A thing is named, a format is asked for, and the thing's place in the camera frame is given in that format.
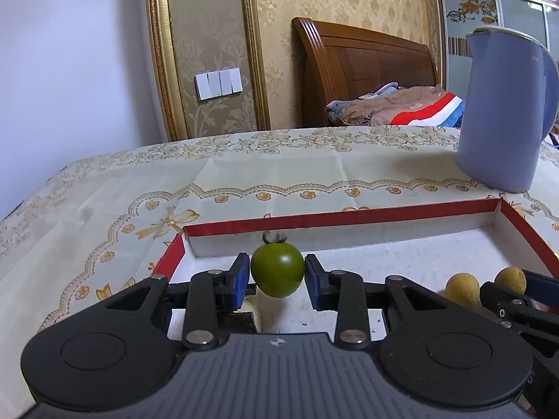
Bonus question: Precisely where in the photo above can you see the blue plastic kettle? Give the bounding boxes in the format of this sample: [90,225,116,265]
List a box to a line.
[456,27,559,194]

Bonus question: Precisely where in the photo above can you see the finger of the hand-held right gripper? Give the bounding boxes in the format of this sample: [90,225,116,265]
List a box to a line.
[522,271,559,302]
[479,282,559,331]

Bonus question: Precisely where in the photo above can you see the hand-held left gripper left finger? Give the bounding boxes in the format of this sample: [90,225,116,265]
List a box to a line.
[102,252,252,352]

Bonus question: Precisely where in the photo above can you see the gold wall panel frame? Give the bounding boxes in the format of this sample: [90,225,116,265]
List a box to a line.
[145,0,270,142]

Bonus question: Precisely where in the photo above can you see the red cardboard box tray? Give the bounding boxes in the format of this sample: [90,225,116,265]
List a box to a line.
[154,198,559,345]

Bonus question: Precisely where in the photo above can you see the brown striped blanket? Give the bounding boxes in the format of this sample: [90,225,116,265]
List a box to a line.
[325,82,466,128]

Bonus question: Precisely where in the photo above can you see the wardrobe with floral glass doors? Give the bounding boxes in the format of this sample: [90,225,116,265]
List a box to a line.
[431,0,559,97]

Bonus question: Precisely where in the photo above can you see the wooden bed headboard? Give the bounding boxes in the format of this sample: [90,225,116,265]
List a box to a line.
[292,16,442,129]

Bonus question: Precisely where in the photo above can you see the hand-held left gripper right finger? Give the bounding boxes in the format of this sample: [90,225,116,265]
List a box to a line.
[304,253,451,352]

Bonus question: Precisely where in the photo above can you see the green tomato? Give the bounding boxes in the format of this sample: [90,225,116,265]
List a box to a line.
[250,230,305,299]

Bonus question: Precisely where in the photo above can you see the white wall light switch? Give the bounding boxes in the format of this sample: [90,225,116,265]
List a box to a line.
[194,67,244,101]

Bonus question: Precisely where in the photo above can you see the yellow longan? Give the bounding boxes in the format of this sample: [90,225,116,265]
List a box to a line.
[493,267,527,294]
[444,273,480,309]

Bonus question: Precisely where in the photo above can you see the dark sugarcane piece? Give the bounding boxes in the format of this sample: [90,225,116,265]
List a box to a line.
[223,296,263,335]

